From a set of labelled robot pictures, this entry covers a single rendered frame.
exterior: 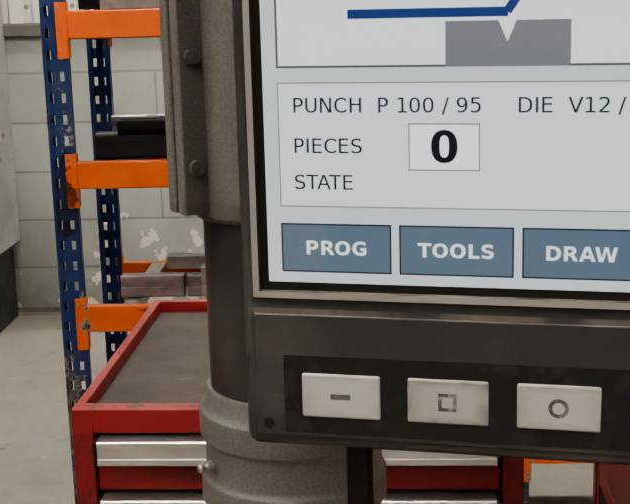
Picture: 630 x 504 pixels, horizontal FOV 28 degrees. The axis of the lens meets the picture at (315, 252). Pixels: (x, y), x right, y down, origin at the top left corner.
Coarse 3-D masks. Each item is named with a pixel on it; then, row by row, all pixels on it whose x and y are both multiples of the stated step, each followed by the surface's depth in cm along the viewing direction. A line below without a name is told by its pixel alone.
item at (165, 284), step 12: (180, 252) 343; (192, 252) 343; (204, 252) 342; (168, 264) 339; (180, 264) 339; (192, 264) 338; (204, 264) 304; (132, 276) 307; (144, 276) 307; (156, 276) 307; (168, 276) 307; (180, 276) 307; (192, 276) 306; (204, 276) 302; (132, 288) 308; (144, 288) 308; (156, 288) 307; (168, 288) 307; (180, 288) 307; (192, 288) 307; (204, 288) 303
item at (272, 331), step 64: (256, 0) 56; (256, 64) 57; (256, 128) 57; (256, 192) 58; (256, 256) 58; (256, 320) 59; (320, 320) 58; (384, 320) 57; (448, 320) 57; (512, 320) 56; (576, 320) 56; (256, 384) 60; (320, 384) 59; (384, 384) 58; (448, 384) 57; (512, 384) 57; (576, 384) 56; (384, 448) 59; (448, 448) 58; (512, 448) 57; (576, 448) 57
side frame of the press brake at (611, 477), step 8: (600, 464) 182; (608, 464) 175; (616, 464) 168; (600, 472) 182; (608, 472) 175; (616, 472) 168; (624, 472) 162; (600, 480) 182; (608, 480) 175; (616, 480) 168; (624, 480) 162; (600, 488) 184; (608, 488) 176; (616, 488) 169; (624, 488) 162; (600, 496) 184; (608, 496) 175; (616, 496) 169; (624, 496) 162
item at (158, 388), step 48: (144, 336) 173; (192, 336) 172; (96, 384) 148; (144, 384) 152; (192, 384) 152; (96, 432) 140; (144, 432) 139; (192, 432) 139; (96, 480) 141; (144, 480) 141; (192, 480) 140; (432, 480) 139; (480, 480) 138
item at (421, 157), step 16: (416, 128) 55; (432, 128) 55; (448, 128) 55; (464, 128) 55; (416, 144) 56; (432, 144) 55; (448, 144) 55; (464, 144) 55; (416, 160) 56; (432, 160) 56; (448, 160) 55; (464, 160) 55
